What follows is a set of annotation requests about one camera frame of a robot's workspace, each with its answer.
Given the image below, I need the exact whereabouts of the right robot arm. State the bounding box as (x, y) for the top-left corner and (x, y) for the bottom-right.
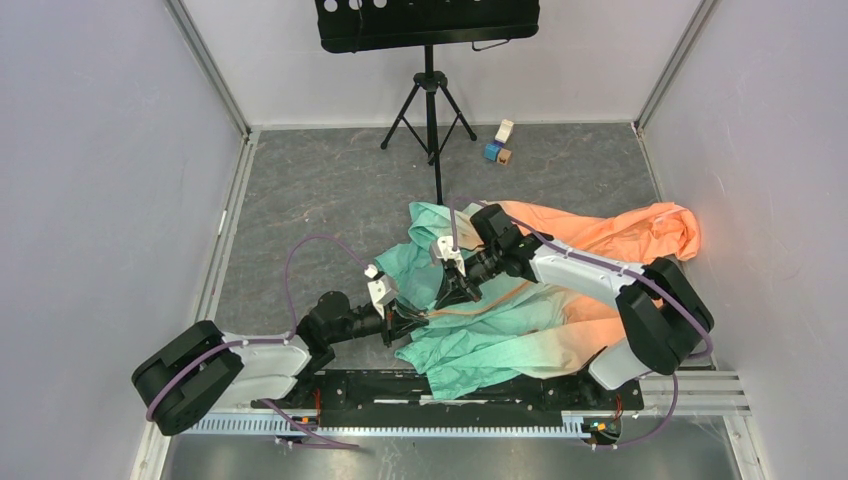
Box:
(430, 204), (714, 408)

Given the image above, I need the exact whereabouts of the white toy block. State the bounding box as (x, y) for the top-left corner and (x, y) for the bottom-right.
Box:
(494, 119), (514, 145)

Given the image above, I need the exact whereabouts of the black music stand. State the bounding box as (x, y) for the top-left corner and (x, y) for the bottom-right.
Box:
(314, 0), (541, 204)

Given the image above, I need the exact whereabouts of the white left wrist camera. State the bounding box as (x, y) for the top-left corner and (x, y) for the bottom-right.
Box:
(364, 264), (398, 319)

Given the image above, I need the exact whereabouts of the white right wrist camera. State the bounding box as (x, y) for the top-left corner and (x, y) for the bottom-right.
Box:
(430, 235), (465, 275)

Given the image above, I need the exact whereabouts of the blue toy cube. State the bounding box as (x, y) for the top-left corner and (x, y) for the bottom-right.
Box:
(483, 143), (502, 162)

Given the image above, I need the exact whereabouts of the grey slotted cable duct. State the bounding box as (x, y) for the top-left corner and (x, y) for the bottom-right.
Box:
(185, 412), (590, 440)

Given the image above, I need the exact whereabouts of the brown wooden toy cube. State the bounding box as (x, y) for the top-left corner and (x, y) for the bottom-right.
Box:
(496, 148), (512, 165)

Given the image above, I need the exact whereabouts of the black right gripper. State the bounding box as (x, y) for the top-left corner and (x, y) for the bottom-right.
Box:
(433, 244), (502, 310)

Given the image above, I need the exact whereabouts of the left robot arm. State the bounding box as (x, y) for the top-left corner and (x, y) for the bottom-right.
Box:
(131, 291), (428, 436)

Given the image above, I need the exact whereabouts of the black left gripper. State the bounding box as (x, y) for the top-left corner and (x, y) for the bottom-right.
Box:
(327, 297), (429, 347)

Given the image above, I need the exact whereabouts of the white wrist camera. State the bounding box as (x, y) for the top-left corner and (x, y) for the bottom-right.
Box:
(364, 264), (398, 319)
(430, 235), (465, 275)

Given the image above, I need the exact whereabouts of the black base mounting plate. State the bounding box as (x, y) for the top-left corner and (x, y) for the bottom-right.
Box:
(272, 369), (645, 428)

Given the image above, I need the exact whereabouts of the green and orange jacket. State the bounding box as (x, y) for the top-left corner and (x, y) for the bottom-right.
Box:
(375, 200), (701, 400)

